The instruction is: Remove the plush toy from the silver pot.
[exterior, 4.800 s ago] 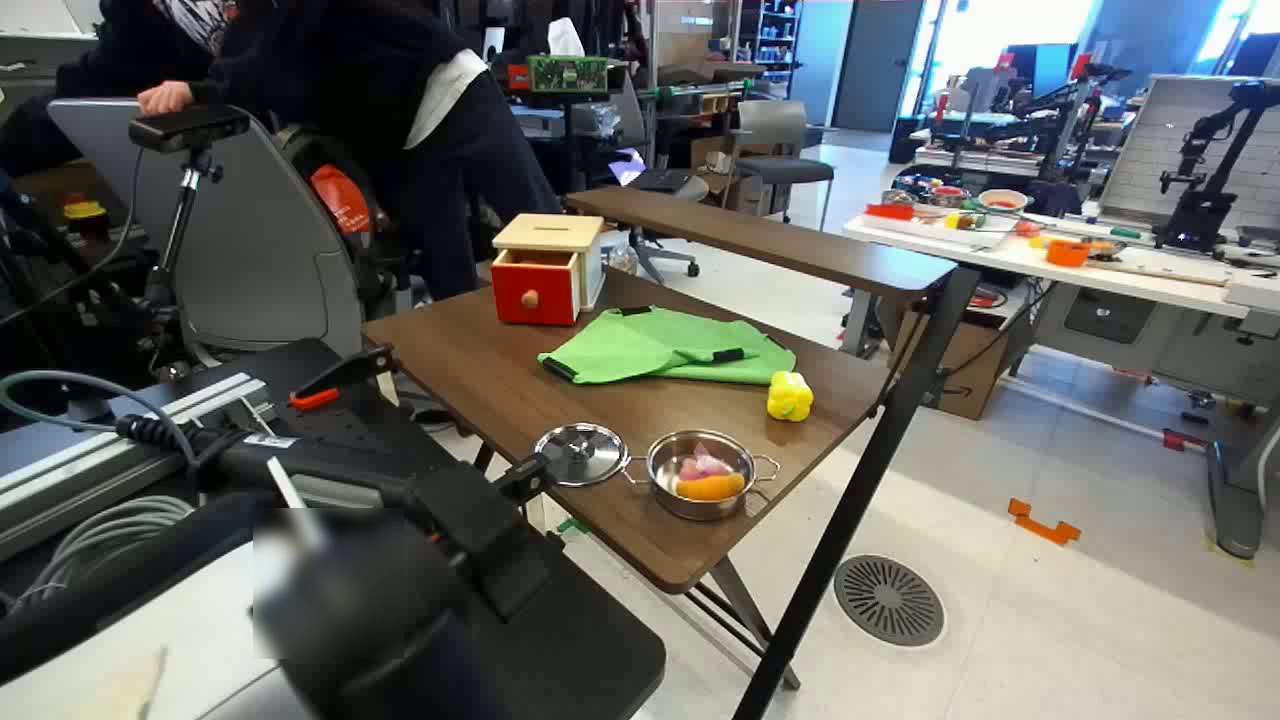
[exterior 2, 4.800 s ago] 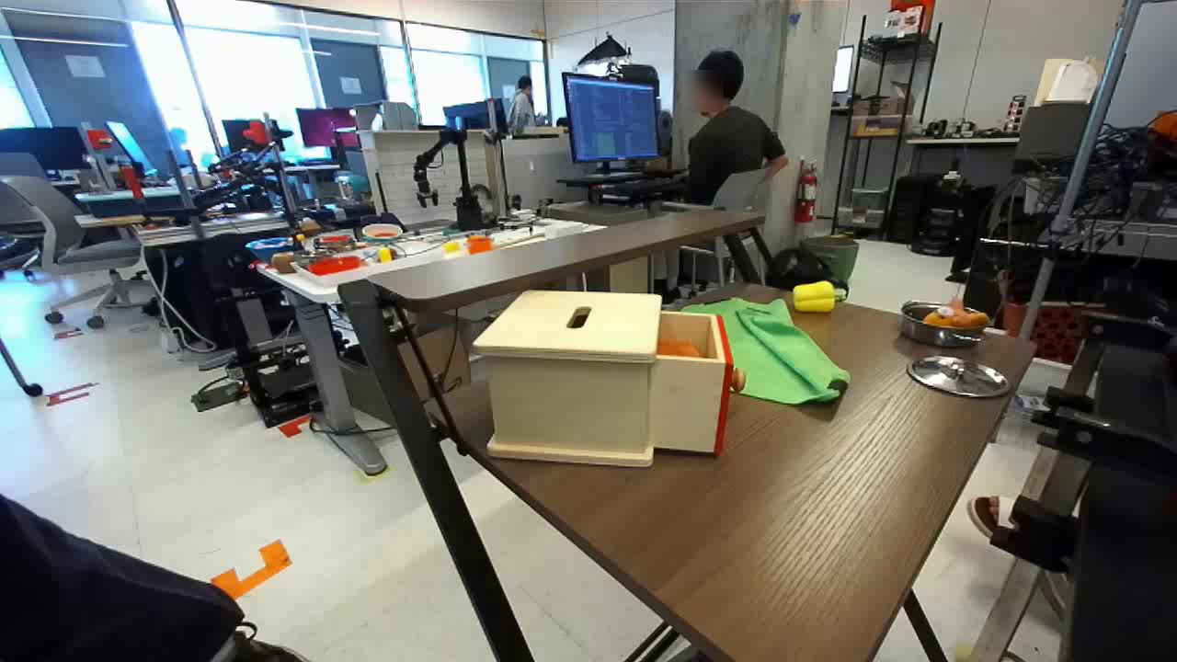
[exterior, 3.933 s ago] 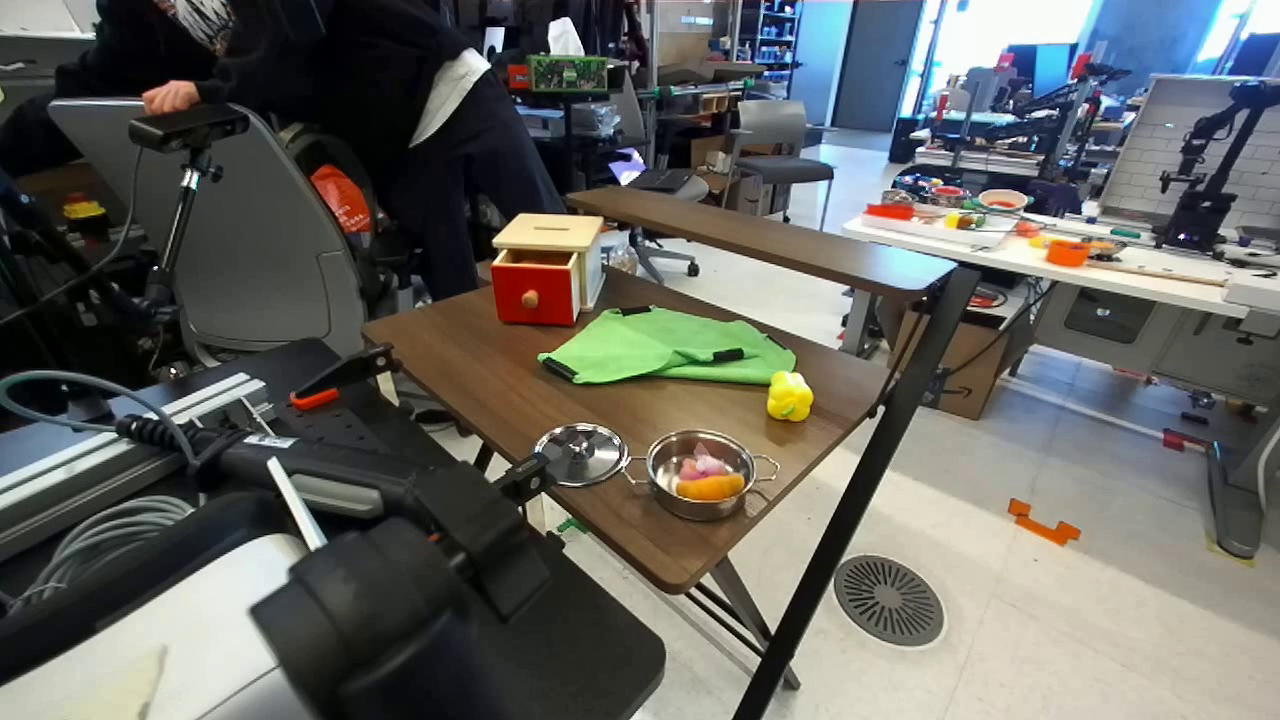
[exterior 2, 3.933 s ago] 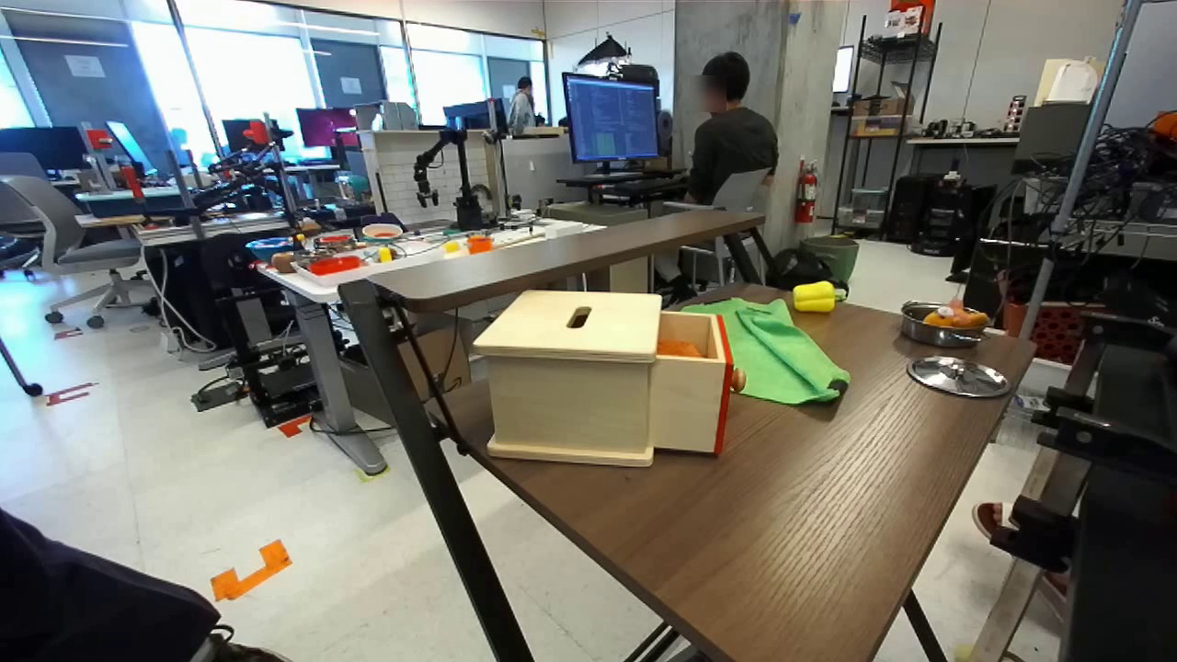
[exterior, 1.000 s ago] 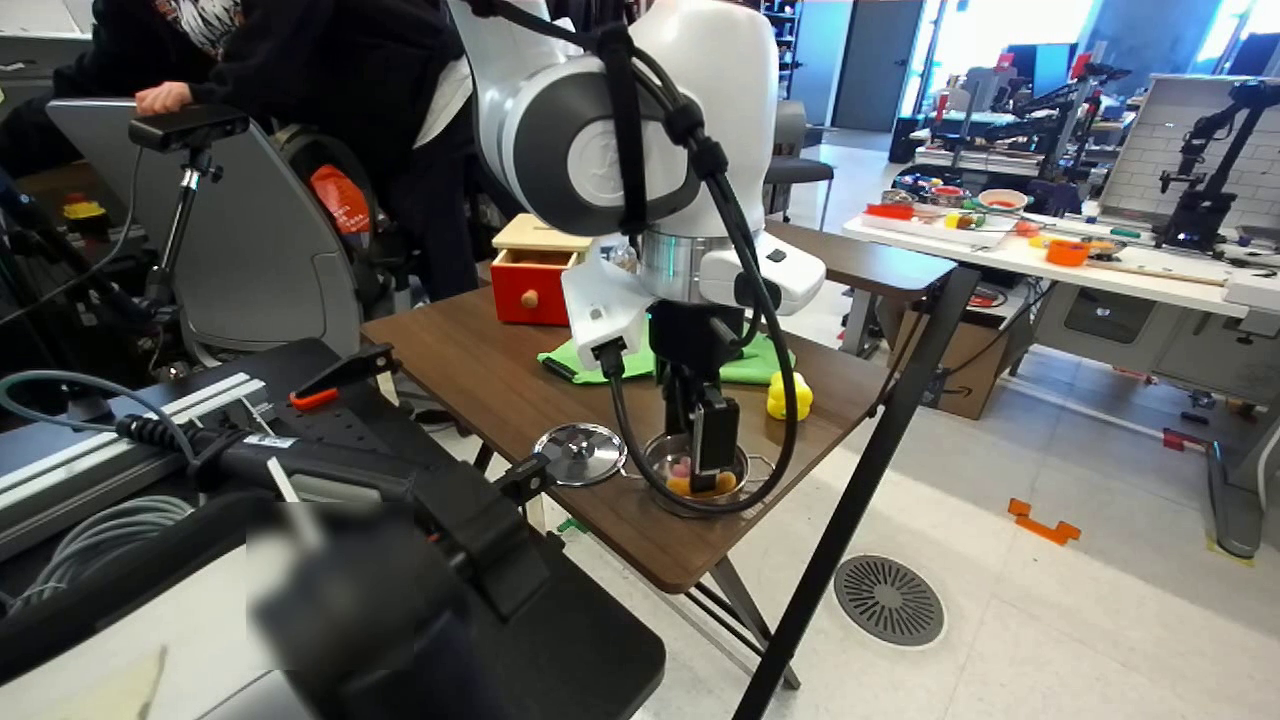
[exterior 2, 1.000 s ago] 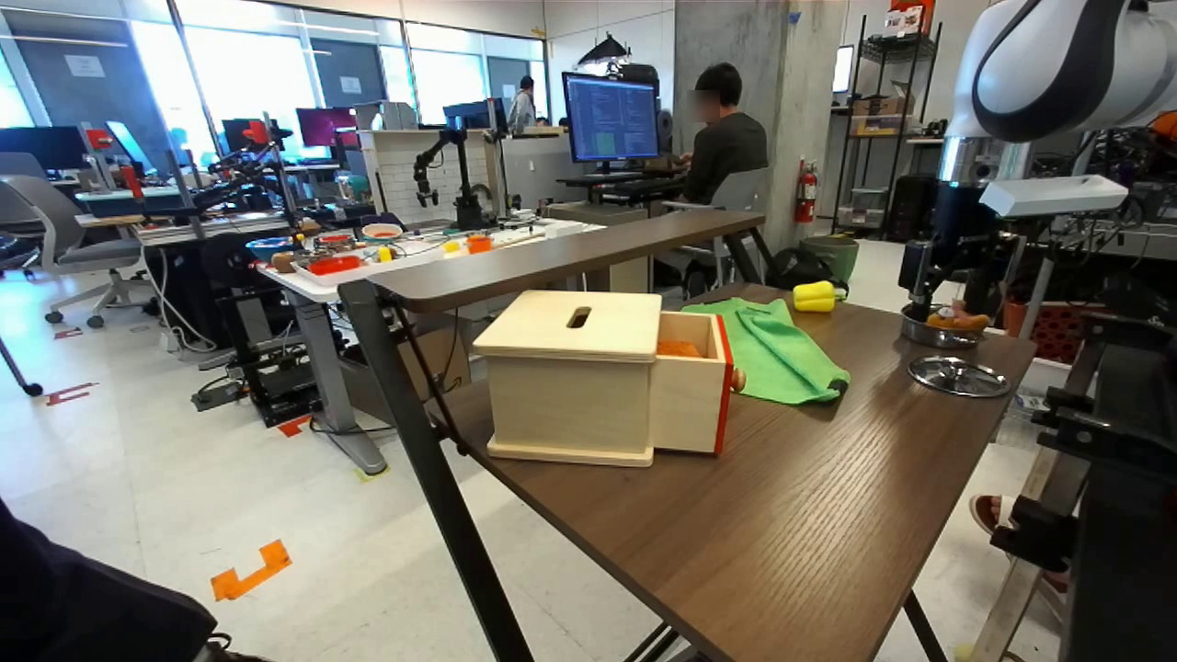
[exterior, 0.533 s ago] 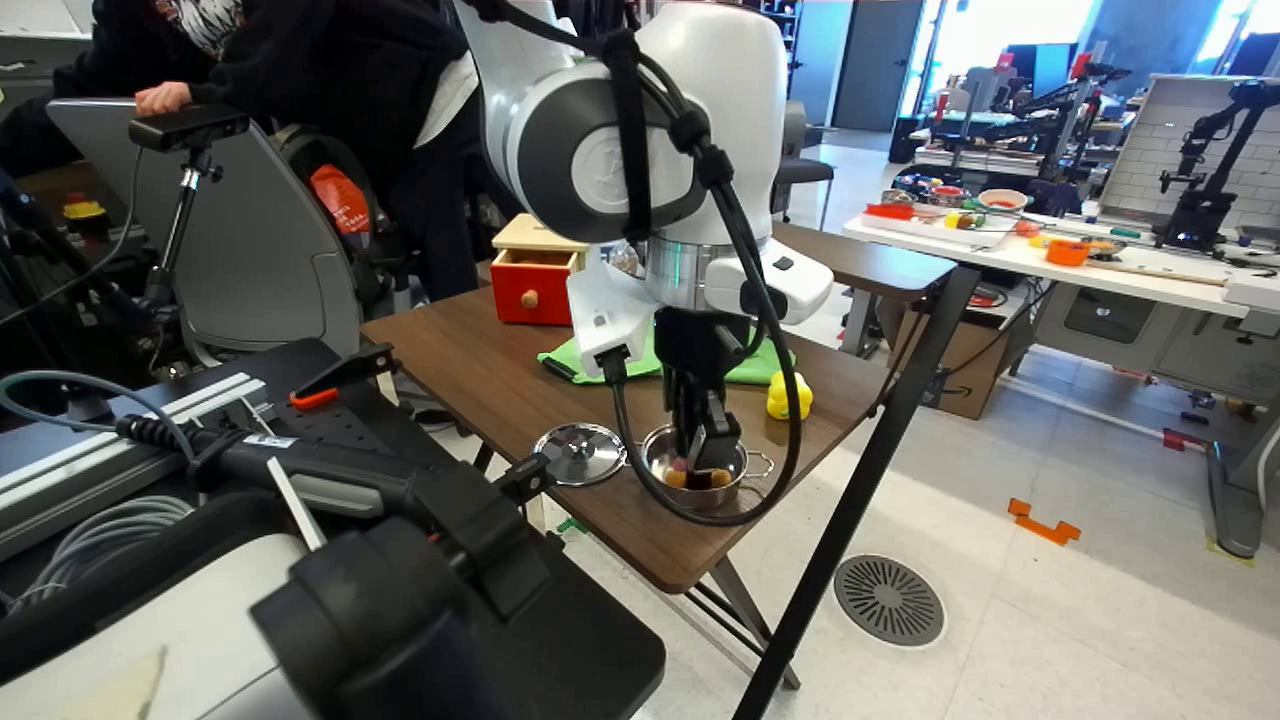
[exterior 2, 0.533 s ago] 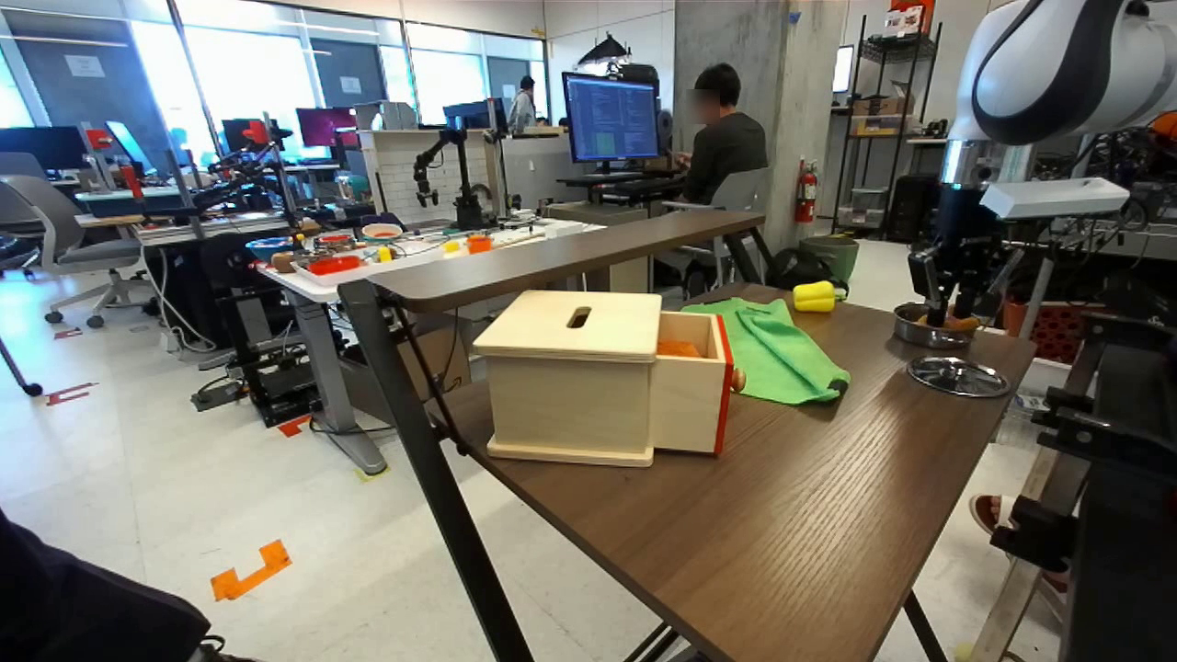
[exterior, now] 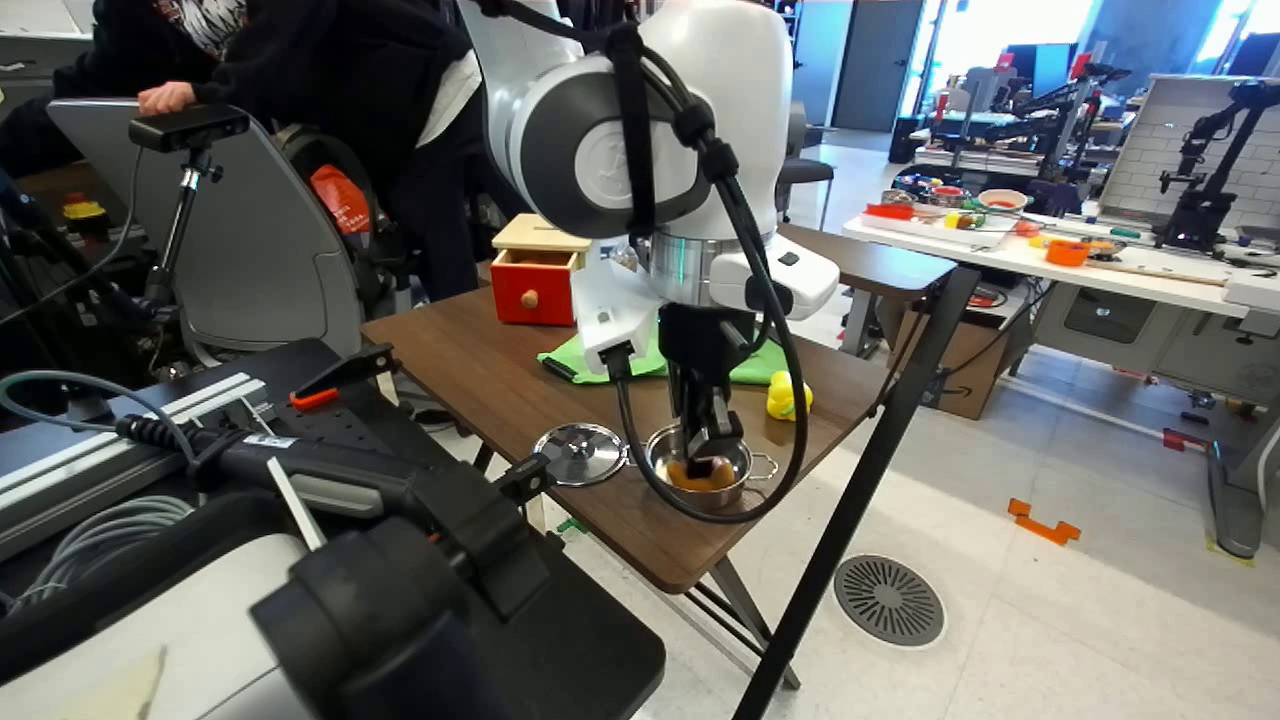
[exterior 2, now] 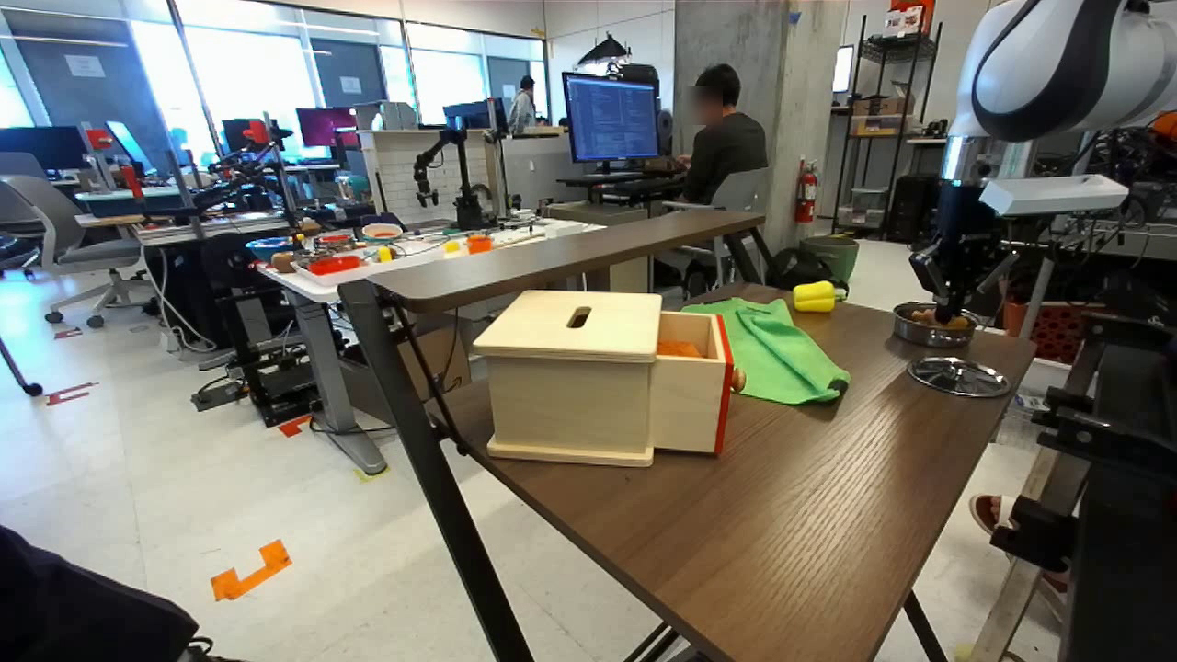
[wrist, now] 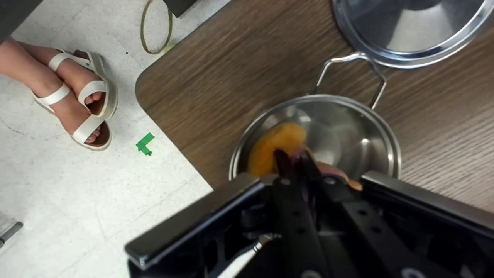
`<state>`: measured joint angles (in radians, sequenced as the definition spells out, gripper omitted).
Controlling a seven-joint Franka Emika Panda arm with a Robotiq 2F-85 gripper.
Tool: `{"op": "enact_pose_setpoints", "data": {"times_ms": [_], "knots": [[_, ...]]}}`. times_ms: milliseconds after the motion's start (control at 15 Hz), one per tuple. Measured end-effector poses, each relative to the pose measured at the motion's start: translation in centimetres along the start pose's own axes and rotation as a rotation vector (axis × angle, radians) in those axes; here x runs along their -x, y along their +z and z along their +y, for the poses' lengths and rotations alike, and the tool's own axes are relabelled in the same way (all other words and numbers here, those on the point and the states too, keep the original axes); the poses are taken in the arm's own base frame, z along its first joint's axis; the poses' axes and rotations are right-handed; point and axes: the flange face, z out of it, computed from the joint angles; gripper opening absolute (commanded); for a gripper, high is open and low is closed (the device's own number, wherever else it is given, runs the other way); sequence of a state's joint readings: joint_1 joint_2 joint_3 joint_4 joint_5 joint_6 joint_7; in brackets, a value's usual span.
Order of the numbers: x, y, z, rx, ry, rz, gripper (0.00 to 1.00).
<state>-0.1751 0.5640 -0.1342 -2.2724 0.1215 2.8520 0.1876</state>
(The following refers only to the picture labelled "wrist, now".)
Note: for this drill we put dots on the silver pot lid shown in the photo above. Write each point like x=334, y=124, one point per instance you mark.
x=411, y=25

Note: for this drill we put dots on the foot in white sandal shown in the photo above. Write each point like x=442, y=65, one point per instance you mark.
x=31, y=77

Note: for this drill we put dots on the green tape mark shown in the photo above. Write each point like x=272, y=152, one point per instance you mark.
x=145, y=144

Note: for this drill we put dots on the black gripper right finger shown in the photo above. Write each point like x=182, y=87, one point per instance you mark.
x=340, y=216

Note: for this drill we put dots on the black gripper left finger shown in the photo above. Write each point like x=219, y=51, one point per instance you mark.
x=287, y=206

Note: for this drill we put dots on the orange plush toy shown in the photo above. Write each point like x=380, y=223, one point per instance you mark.
x=272, y=147

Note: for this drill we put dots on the grey floor object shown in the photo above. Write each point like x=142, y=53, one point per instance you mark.
x=9, y=230

